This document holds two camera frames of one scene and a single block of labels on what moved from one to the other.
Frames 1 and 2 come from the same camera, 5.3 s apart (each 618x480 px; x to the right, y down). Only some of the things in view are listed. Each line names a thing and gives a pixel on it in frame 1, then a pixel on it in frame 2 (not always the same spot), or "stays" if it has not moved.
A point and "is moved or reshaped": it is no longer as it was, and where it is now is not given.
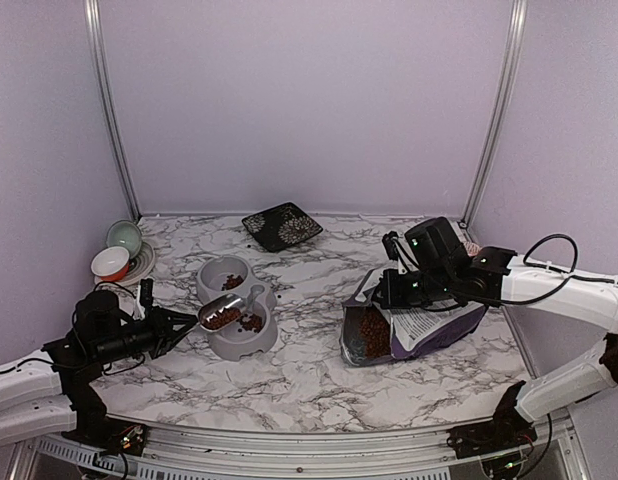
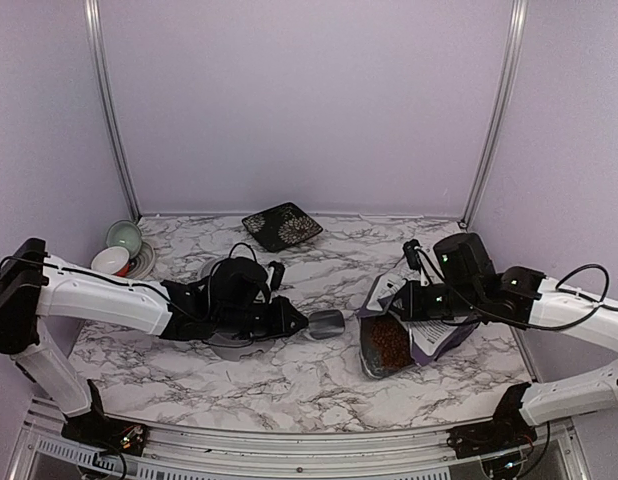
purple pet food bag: x=370 y=332 is moved or reshaped
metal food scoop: x=219 y=311 is moved or reshaped
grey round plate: x=139 y=267 stays
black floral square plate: x=282 y=226 stays
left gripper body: x=132 y=343 -> x=242 y=322
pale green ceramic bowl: x=126 y=234 stays
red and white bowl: x=111 y=263 stays
